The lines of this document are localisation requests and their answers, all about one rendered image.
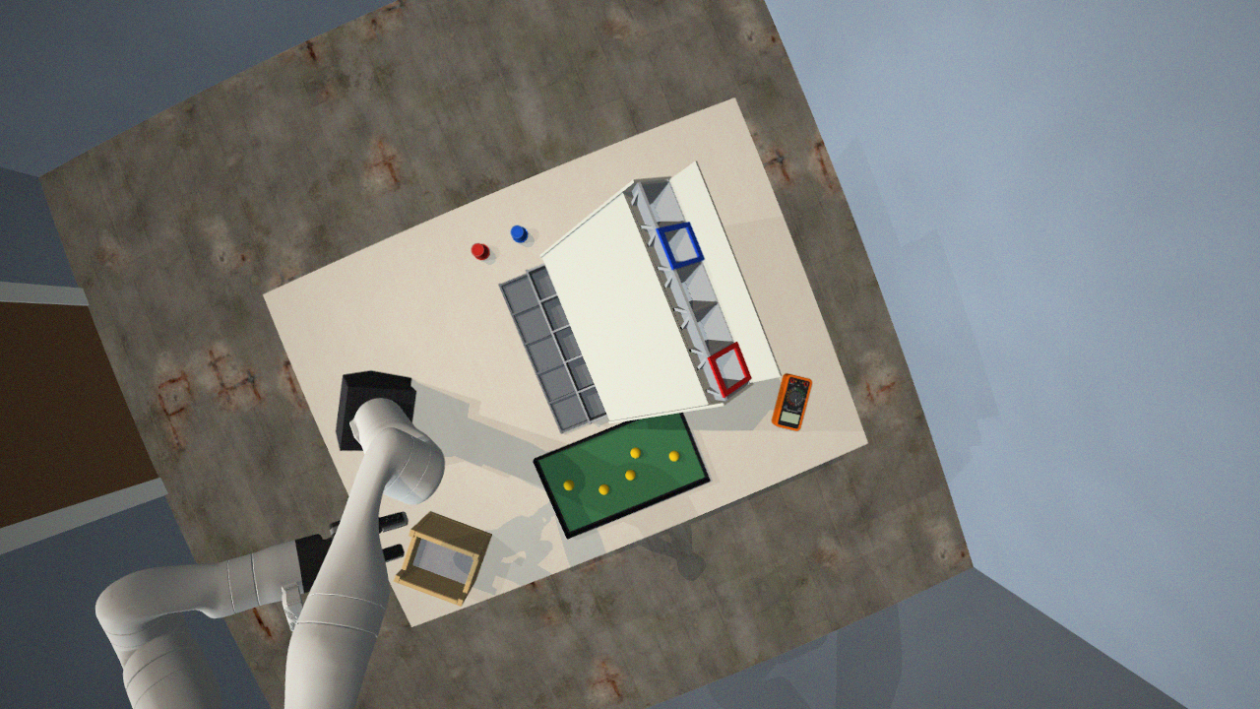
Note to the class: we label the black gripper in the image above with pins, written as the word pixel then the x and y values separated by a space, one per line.
pixel 312 550

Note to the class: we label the dark blue rectangular frame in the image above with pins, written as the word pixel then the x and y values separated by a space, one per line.
pixel 668 252

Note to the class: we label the orange digital multimeter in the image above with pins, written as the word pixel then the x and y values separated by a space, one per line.
pixel 791 403

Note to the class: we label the open wooden crate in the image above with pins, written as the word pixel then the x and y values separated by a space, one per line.
pixel 442 554

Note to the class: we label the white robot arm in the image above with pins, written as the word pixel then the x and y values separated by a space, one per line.
pixel 334 632

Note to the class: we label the dark red rectangular frame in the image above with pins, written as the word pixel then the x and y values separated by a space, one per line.
pixel 716 371

